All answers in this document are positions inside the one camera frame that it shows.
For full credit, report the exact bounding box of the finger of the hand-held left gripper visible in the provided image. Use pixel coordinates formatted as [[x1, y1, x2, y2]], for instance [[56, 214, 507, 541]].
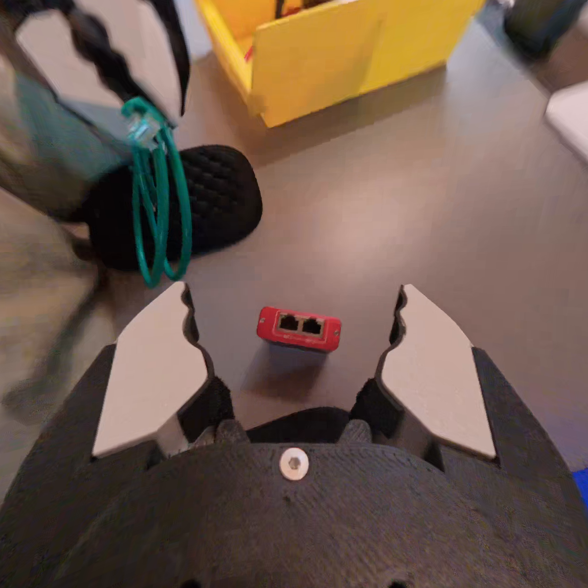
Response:
[[15, 9, 136, 154], [91, 0, 190, 127]]

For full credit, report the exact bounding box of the yellow plastic bin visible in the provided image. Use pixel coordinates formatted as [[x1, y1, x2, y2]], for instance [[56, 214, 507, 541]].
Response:
[[195, 0, 488, 129]]

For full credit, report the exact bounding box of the white board stand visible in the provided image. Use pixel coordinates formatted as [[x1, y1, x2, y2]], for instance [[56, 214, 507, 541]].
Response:
[[543, 80, 588, 164]]

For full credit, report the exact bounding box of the person's beige sweater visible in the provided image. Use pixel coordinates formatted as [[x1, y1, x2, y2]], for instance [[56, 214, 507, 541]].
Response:
[[0, 193, 118, 423]]

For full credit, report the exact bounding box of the grey power box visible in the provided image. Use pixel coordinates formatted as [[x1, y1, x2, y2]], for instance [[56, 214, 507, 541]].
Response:
[[502, 0, 588, 57]]

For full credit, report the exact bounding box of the black wrist rest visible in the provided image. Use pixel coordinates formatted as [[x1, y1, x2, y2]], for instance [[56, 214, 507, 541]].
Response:
[[86, 145, 264, 273]]

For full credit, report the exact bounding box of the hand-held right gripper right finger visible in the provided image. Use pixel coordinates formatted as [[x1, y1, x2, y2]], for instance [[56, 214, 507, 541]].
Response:
[[349, 283, 498, 461]]

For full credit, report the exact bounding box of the green ethernet cable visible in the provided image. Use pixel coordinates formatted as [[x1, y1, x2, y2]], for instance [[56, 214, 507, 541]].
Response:
[[121, 96, 194, 289]]

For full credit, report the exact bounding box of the grey desk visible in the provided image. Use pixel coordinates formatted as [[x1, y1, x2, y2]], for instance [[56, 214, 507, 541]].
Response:
[[0, 18, 588, 488]]

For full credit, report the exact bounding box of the red ethernet splitter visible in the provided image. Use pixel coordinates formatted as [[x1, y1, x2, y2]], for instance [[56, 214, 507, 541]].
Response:
[[256, 306, 343, 353]]

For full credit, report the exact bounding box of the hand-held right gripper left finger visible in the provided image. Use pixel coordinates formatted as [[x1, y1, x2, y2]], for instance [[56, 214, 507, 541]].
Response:
[[92, 281, 233, 459]]

